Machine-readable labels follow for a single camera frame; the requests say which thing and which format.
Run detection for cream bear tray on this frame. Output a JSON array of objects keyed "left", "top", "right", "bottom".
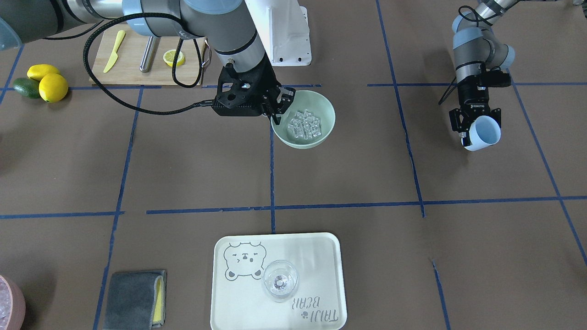
[{"left": 210, "top": 232, "right": 348, "bottom": 330}]

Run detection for yellow lemon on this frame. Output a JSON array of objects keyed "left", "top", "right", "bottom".
[
  {"left": 39, "top": 73, "right": 69, "bottom": 103},
  {"left": 27, "top": 63, "right": 61, "bottom": 82}
]

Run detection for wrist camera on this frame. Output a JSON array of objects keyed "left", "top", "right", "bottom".
[
  {"left": 478, "top": 70, "right": 512, "bottom": 88},
  {"left": 211, "top": 100, "right": 264, "bottom": 117}
]

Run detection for yellow lemon lower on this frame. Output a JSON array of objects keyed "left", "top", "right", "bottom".
[{"left": 39, "top": 73, "right": 69, "bottom": 103}]

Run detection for clear ice cubes pile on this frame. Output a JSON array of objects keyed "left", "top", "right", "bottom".
[{"left": 287, "top": 110, "right": 321, "bottom": 141}]

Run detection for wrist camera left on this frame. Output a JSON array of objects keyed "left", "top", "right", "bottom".
[{"left": 478, "top": 70, "right": 512, "bottom": 88}]

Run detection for mint green bowl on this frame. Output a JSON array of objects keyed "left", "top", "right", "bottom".
[{"left": 270, "top": 90, "right": 336, "bottom": 149}]

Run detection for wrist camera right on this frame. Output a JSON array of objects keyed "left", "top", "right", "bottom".
[{"left": 211, "top": 100, "right": 264, "bottom": 117}]

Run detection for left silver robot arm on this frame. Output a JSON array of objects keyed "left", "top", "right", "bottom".
[{"left": 449, "top": 0, "right": 516, "bottom": 152}]

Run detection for lemon half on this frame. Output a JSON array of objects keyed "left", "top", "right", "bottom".
[{"left": 163, "top": 49, "right": 185, "bottom": 67}]

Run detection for yellow lemon upper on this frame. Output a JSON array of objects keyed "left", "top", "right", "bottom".
[{"left": 27, "top": 63, "right": 61, "bottom": 82}]

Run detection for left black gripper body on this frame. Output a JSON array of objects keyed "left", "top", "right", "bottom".
[{"left": 459, "top": 76, "right": 491, "bottom": 122}]

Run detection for light blue plastic cup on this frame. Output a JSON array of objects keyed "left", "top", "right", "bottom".
[{"left": 464, "top": 115, "right": 501, "bottom": 152}]

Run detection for clear drinking glass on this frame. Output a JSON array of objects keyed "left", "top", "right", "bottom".
[{"left": 262, "top": 259, "right": 300, "bottom": 303}]

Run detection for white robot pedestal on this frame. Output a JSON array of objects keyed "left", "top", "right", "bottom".
[{"left": 245, "top": 0, "right": 312, "bottom": 67}]

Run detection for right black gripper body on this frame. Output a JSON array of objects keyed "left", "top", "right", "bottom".
[{"left": 218, "top": 58, "right": 282, "bottom": 115}]

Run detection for green lime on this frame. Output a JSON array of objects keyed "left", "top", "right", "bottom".
[{"left": 12, "top": 77, "right": 41, "bottom": 99}]

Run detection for yellow plastic knife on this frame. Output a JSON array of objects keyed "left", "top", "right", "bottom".
[{"left": 103, "top": 30, "right": 126, "bottom": 73}]

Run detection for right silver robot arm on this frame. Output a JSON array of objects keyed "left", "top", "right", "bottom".
[{"left": 0, "top": 0, "right": 296, "bottom": 125}]

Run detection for wooden cutting board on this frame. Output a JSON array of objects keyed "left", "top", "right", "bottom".
[{"left": 89, "top": 24, "right": 213, "bottom": 86}]

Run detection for pink bowl with ice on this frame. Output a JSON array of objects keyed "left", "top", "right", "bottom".
[{"left": 0, "top": 275, "right": 27, "bottom": 330}]

